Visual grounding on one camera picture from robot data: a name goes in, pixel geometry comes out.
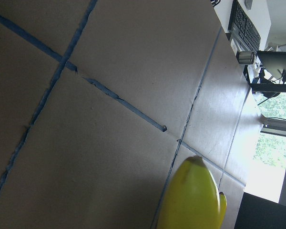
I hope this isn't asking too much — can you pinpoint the black keyboard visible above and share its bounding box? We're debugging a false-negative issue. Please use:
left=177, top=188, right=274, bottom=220
left=228, top=0, right=261, bottom=52

